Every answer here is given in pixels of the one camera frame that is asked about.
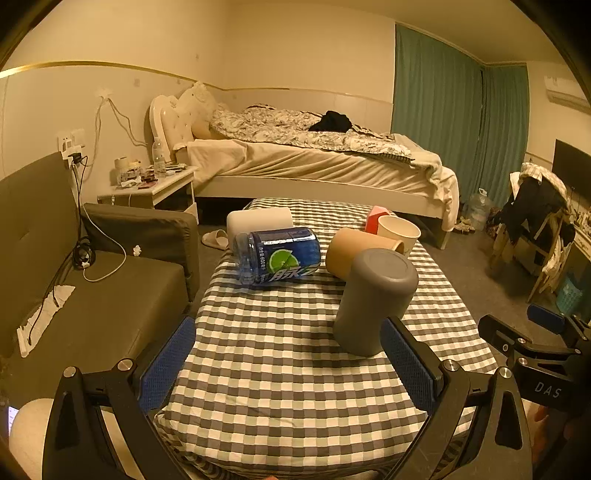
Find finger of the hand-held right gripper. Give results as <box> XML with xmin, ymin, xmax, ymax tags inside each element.
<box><xmin>477</xmin><ymin>314</ymin><xmax>583</xmax><ymax>370</ymax></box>
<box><xmin>527</xmin><ymin>304</ymin><xmax>591</xmax><ymax>342</ymax></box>

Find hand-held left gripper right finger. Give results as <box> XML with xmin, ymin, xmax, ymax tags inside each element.
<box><xmin>380</xmin><ymin>316</ymin><xmax>539</xmax><ymax>480</ymax></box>

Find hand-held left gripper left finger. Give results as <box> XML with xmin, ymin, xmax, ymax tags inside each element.
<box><xmin>42</xmin><ymin>315</ymin><xmax>199</xmax><ymax>480</ymax></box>

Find grey cup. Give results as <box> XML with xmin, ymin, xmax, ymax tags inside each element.
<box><xmin>333</xmin><ymin>248</ymin><xmax>419</xmax><ymax>357</ymax></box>

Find tan cup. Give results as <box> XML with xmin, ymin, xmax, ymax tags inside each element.
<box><xmin>325</xmin><ymin>228</ymin><xmax>404</xmax><ymax>281</ymax></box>

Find white paper cup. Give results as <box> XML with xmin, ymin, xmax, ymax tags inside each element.
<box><xmin>378</xmin><ymin>216</ymin><xmax>422</xmax><ymax>257</ymax></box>

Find person's right hand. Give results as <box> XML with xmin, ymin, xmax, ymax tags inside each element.
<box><xmin>529</xmin><ymin>401</ymin><xmax>555</xmax><ymax>462</ymax></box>

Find blue plastic basket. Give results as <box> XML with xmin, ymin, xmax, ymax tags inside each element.
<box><xmin>556</xmin><ymin>272</ymin><xmax>583</xmax><ymax>315</ymax></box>

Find wooden chair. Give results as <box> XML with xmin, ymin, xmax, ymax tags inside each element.
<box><xmin>526</xmin><ymin>203</ymin><xmax>578</xmax><ymax>303</ymax></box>

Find dark sofa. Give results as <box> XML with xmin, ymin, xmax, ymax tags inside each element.
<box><xmin>0</xmin><ymin>151</ymin><xmax>200</xmax><ymax>407</ymax></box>

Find checked tablecloth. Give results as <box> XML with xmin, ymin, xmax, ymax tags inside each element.
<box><xmin>154</xmin><ymin>198</ymin><xmax>502</xmax><ymax>480</ymax></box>

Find black jacket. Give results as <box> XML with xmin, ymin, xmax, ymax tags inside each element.
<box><xmin>501</xmin><ymin>178</ymin><xmax>568</xmax><ymax>241</ymax></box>

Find large water jug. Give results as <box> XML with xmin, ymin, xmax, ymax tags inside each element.
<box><xmin>464</xmin><ymin>188</ymin><xmax>490</xmax><ymax>232</ymax></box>

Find white power strip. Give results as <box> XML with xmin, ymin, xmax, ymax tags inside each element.
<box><xmin>17</xmin><ymin>285</ymin><xmax>75</xmax><ymax>358</ymax></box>

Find beige slipper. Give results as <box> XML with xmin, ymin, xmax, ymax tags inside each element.
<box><xmin>201</xmin><ymin>229</ymin><xmax>230</xmax><ymax>250</ymax></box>

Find plaid shirt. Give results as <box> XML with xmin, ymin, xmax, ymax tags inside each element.
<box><xmin>522</xmin><ymin>161</ymin><xmax>573</xmax><ymax>208</ymax></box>

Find pink tissue box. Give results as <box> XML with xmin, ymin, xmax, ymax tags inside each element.
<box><xmin>365</xmin><ymin>205</ymin><xmax>392</xmax><ymax>235</ymax></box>

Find black television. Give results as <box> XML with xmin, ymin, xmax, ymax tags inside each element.
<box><xmin>553</xmin><ymin>138</ymin><xmax>591</xmax><ymax>199</ymax></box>

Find white round stool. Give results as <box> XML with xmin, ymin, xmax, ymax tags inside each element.
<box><xmin>9</xmin><ymin>398</ymin><xmax>58</xmax><ymax>480</ymax></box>

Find blue plastic drink bottle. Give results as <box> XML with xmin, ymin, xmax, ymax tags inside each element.
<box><xmin>232</xmin><ymin>227</ymin><xmax>321</xmax><ymax>286</ymax></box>

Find white nightstand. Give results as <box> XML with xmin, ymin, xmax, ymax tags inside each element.
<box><xmin>97</xmin><ymin>166</ymin><xmax>199</xmax><ymax>224</ymax></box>

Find green curtain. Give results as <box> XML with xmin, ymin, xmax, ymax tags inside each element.
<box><xmin>390</xmin><ymin>23</ymin><xmax>485</xmax><ymax>199</ymax></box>
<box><xmin>480</xmin><ymin>65</ymin><xmax>529</xmax><ymax>206</ymax></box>

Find clear water bottle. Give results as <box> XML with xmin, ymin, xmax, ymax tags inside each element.
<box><xmin>152</xmin><ymin>137</ymin><xmax>167</xmax><ymax>178</ymax></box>

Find white bed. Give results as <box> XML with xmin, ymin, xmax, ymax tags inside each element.
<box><xmin>148</xmin><ymin>92</ymin><xmax>460</xmax><ymax>250</ymax></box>

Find white air conditioner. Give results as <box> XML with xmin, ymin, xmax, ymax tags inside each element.
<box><xmin>544</xmin><ymin>76</ymin><xmax>591</xmax><ymax>112</ymax></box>

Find black garment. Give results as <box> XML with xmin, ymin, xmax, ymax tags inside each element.
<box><xmin>308</xmin><ymin>111</ymin><xmax>354</xmax><ymax>132</ymax></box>

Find patterned duvet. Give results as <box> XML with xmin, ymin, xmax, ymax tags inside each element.
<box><xmin>210</xmin><ymin>105</ymin><xmax>414</xmax><ymax>162</ymax></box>

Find white charging cable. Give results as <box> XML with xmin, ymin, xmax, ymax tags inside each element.
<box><xmin>81</xmin><ymin>203</ymin><xmax>127</xmax><ymax>283</ymax></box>

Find wall socket with plugs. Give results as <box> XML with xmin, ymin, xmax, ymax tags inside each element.
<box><xmin>59</xmin><ymin>131</ymin><xmax>88</xmax><ymax>168</ymax></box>

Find white wall cables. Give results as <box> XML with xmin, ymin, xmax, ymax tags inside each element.
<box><xmin>93</xmin><ymin>89</ymin><xmax>153</xmax><ymax>162</ymax></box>

